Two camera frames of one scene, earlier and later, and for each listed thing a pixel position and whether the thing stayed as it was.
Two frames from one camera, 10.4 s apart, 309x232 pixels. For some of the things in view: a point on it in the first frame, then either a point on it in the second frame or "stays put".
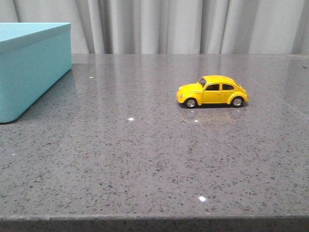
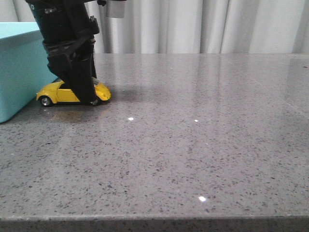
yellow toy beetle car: x=212 y=89 → x=60 y=92
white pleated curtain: x=172 y=27 stays put
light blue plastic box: x=34 y=58 stays put
